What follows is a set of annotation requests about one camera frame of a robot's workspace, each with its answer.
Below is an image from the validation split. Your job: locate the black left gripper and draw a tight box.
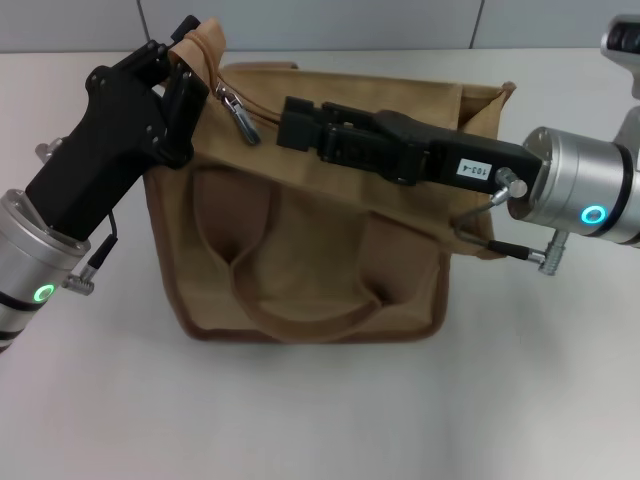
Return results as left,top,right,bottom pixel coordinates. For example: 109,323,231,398
24,15,211,246

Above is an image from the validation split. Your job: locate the silver metal zipper pull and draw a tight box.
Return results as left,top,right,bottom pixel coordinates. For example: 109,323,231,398
214,82,263,148

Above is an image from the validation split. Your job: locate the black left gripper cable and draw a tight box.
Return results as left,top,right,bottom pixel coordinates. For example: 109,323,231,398
62,212,119,297

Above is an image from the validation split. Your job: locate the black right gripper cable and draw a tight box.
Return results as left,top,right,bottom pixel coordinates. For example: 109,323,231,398
452,167,569,277

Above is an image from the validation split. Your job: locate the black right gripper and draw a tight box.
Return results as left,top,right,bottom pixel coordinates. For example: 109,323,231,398
276,96,545,197

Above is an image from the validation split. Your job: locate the khaki canvas food bag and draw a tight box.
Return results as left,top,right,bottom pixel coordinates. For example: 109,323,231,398
142,17,517,346

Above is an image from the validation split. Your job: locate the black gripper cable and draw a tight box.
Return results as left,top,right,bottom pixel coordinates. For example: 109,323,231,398
62,212,119,297
452,167,569,277

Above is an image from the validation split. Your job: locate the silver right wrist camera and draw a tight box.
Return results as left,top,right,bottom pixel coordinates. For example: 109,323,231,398
599,14,640,147

